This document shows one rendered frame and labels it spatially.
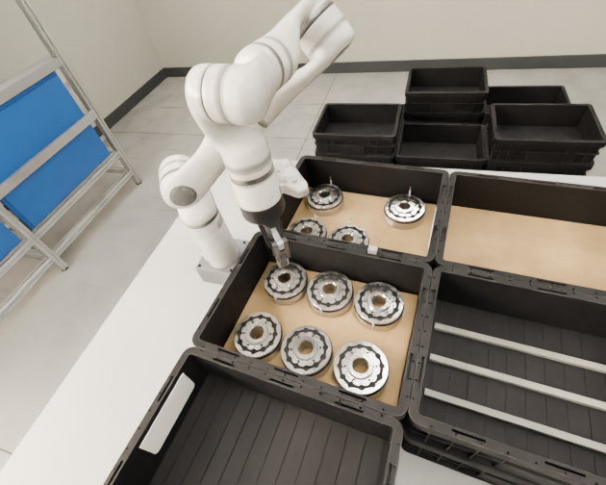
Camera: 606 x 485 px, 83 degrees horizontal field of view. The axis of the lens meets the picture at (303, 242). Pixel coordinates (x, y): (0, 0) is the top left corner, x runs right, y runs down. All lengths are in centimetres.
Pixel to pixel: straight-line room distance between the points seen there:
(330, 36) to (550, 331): 69
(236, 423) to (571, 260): 78
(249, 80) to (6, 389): 208
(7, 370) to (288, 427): 188
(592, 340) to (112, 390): 105
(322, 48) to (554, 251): 67
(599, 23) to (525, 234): 295
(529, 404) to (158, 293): 94
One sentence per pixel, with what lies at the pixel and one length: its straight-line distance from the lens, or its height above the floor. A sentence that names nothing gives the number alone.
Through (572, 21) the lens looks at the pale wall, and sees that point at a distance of 373.
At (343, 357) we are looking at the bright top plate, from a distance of 69.
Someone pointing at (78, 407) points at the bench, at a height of 70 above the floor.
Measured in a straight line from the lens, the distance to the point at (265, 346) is 72.
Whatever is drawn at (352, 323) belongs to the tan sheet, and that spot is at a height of 83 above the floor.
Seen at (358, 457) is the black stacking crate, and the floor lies 83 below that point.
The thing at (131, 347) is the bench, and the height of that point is 70.
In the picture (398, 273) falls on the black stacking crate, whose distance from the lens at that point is 75.
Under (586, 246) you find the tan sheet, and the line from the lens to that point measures 100.
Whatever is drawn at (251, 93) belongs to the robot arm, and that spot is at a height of 133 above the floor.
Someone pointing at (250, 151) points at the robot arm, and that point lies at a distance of 48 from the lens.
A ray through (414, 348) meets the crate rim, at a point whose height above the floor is 93.
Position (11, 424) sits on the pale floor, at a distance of 219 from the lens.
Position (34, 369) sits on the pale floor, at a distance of 227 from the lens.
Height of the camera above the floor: 150
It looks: 48 degrees down
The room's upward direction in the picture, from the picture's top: 12 degrees counter-clockwise
